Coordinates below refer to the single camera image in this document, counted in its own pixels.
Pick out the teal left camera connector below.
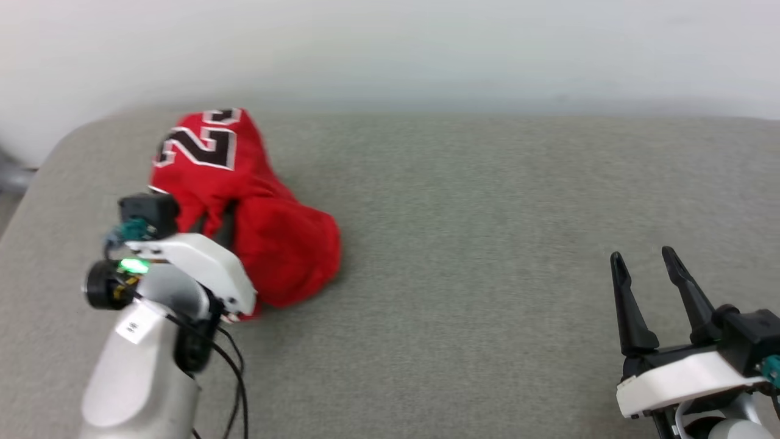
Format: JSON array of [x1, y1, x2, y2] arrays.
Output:
[[105, 221, 154, 246]]

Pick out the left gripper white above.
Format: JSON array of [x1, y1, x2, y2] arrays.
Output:
[[124, 199, 258, 320]]

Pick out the grey fabric sofa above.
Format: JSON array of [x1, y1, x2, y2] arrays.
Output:
[[0, 105, 780, 439]]

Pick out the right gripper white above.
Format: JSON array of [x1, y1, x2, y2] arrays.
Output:
[[610, 246, 770, 421]]

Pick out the red basketball jersey white sleeves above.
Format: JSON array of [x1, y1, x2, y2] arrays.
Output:
[[149, 108, 342, 320]]

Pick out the thin black cable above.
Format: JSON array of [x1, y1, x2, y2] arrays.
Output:
[[174, 314, 243, 439], [213, 326, 250, 439]]

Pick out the grey curved pipe object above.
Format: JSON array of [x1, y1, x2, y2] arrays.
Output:
[[0, 146, 37, 196]]

